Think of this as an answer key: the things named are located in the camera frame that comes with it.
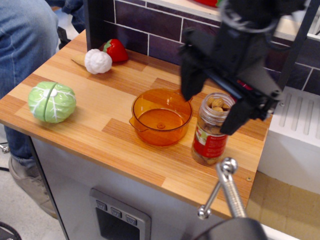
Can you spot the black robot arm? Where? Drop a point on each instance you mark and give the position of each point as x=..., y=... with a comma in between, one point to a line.
x=235, y=58

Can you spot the silver metal clamp screw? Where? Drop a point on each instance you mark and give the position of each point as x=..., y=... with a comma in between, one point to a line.
x=225, y=170

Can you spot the white toy sink unit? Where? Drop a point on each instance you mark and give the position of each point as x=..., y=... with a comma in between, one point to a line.
x=291, y=152

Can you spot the red toy pepper on shelf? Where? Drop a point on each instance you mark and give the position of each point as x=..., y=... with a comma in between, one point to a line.
x=210, y=3

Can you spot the beige shoe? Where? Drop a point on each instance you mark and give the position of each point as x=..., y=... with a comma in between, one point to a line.
x=28, y=178

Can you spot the orange transparent plastic pot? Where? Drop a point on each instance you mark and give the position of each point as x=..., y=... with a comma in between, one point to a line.
x=161, y=117

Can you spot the black shelf post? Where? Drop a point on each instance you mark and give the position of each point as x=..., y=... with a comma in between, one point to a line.
x=298, y=42

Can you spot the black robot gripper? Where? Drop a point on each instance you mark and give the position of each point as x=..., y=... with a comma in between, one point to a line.
x=235, y=60

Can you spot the red toy strawberry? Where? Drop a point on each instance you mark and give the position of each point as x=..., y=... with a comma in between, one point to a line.
x=115, y=49

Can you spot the grey oven control panel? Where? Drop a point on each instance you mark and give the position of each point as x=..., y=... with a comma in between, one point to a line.
x=117, y=220

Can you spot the green toy cabbage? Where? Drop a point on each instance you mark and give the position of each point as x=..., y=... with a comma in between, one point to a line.
x=51, y=102

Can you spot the person leg in jeans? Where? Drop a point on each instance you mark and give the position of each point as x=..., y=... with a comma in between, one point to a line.
x=29, y=37

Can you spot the white toy ice cream cone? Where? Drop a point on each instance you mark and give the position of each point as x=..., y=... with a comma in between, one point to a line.
x=95, y=61

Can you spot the light wooden shelf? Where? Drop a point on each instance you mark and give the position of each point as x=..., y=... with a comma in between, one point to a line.
x=257, y=11

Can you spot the clear plastic almond jar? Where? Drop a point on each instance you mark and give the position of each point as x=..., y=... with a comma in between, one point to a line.
x=209, y=143

